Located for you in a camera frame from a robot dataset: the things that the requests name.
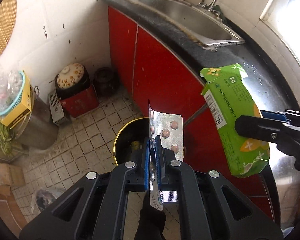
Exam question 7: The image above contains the large metal pot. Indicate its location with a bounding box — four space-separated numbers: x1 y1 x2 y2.
15 86 59 150

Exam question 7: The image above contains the green paper carton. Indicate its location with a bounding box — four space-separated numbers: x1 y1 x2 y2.
199 64 270 178

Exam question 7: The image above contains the teal plastic basket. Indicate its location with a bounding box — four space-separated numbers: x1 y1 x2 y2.
0 70 32 117

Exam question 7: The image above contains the grey plastic basket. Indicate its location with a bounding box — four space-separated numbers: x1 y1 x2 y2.
48 91 71 125

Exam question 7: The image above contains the bamboo mat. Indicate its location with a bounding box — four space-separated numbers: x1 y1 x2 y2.
0 0 17 64

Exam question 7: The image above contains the person's dark trouser leg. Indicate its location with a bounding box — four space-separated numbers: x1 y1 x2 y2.
135 195 167 240

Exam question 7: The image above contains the dark brown jar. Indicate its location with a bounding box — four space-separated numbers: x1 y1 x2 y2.
93 67 119 96

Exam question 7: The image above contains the yellow cardboard box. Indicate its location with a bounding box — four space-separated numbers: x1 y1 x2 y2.
0 72 32 127

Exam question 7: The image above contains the narrow red cabinet door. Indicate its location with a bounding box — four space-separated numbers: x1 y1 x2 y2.
108 6 138 98

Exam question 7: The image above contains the green leafy vegetable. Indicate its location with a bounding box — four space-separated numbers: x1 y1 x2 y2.
0 117 18 155

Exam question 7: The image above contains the red square container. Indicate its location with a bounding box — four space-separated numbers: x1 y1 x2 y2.
59 84 99 118

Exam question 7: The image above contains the black bin yellow rim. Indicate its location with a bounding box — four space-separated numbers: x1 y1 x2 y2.
113 117 188 165

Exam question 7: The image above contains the wide red cabinet door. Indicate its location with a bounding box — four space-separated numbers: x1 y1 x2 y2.
132 26 275 220

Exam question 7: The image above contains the silver pill blister pack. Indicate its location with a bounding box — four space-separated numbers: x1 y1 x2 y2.
148 99 184 212

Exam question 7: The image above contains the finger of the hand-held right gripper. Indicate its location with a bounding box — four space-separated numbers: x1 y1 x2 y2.
234 115 292 146
260 109 300 125

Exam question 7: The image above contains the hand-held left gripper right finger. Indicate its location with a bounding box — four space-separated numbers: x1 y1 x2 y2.
155 135 283 240

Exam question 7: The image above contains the grey plastic bag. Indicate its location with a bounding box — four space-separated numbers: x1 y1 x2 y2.
31 189 65 215

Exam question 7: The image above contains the brown cardboard box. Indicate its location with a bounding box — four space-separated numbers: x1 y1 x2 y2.
0 162 25 198

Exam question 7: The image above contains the stainless steel sink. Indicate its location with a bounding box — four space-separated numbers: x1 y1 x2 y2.
125 0 245 52

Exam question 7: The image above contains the dark green cloth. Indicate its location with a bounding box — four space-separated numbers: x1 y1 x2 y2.
211 5 228 22

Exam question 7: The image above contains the floral lid ceramic pot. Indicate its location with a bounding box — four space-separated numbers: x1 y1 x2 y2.
54 63 92 100

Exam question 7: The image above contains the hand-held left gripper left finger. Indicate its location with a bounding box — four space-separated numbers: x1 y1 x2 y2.
19 136 151 240

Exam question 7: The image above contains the clear plastic bag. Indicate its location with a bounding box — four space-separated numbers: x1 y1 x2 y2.
0 67 24 115

